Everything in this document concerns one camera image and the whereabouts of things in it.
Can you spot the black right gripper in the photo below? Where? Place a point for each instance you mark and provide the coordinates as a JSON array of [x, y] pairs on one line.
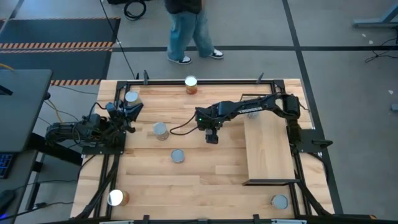
[[211, 116]]

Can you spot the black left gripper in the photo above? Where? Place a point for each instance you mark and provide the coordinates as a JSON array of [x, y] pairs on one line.
[[116, 119]]

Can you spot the blue yellow label tin can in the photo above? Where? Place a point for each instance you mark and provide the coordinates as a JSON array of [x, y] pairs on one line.
[[160, 129]]

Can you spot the teal label tin can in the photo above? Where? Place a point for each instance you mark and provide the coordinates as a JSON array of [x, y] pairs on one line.
[[177, 155]]

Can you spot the corn label tin can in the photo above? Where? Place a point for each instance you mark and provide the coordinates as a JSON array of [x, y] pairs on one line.
[[191, 82]]

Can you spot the orange label tin can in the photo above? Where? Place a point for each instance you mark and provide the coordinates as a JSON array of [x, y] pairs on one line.
[[116, 197]]

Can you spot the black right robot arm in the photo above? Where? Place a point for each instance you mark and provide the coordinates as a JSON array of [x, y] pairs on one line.
[[248, 109]]

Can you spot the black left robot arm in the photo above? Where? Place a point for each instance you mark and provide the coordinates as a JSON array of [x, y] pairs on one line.
[[59, 132]]

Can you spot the wooden shelf board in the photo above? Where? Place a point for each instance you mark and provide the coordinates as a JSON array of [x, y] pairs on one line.
[[267, 149]]

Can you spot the black desk foot beam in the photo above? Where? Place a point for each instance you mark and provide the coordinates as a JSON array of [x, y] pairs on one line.
[[56, 150]]

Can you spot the black hazard stripe floor mat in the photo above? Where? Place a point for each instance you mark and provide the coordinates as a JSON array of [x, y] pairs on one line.
[[62, 31], [56, 65]]

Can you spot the grey lid tin can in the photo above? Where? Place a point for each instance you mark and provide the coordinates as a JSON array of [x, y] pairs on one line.
[[279, 201]]

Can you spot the person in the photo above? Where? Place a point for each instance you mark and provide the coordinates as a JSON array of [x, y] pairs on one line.
[[183, 31]]

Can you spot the dark grey desk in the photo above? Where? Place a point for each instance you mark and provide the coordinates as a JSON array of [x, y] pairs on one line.
[[25, 109]]

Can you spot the black power plug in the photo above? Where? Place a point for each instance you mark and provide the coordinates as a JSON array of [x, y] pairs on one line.
[[39, 205]]

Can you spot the backlit keyboard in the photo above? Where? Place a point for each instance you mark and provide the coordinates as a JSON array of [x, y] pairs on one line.
[[5, 165]]

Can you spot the black computer mouse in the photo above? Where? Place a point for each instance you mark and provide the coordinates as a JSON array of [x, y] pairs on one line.
[[6, 200]]

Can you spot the small grey floor object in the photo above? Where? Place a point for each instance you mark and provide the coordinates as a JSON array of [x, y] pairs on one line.
[[395, 108]]

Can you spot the grey metal desk foot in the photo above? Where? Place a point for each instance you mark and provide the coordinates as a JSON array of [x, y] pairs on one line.
[[373, 22]]

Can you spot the black aluminium table frame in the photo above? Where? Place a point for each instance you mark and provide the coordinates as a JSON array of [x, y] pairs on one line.
[[217, 82]]

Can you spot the black metal shelf frame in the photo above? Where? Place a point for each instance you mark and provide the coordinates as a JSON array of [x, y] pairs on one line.
[[267, 182]]

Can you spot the black desk mount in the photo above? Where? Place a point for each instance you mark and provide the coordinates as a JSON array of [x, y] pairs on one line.
[[4, 91]]

